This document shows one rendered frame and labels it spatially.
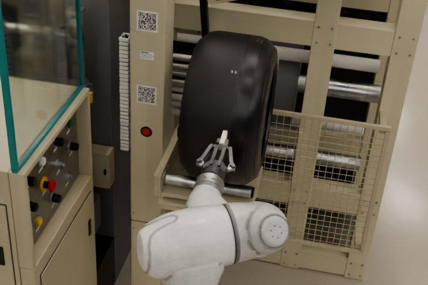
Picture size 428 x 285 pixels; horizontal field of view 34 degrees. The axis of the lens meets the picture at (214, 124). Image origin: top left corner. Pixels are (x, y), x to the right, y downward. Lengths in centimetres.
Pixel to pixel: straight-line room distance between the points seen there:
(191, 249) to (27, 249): 93
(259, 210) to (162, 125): 121
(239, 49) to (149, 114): 43
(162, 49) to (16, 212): 76
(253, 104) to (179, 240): 99
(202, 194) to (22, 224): 56
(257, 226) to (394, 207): 283
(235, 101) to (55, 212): 75
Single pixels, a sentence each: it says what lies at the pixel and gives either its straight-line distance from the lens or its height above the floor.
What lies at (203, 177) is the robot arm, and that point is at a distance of 211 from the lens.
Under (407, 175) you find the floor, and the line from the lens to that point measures 453.
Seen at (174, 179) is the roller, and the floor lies 91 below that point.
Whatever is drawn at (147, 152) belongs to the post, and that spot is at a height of 96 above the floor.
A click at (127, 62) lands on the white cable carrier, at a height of 134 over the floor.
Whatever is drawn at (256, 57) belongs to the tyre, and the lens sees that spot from 240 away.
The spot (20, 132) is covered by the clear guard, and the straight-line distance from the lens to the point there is 207.
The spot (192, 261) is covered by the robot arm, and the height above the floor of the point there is 149.
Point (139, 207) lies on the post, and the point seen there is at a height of 69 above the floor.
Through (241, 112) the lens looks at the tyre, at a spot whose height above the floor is 130.
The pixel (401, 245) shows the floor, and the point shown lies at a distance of 397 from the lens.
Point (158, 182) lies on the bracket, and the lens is 262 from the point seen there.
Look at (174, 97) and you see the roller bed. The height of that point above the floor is 100.
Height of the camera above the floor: 247
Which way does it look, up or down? 31 degrees down
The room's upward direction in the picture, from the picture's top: 4 degrees clockwise
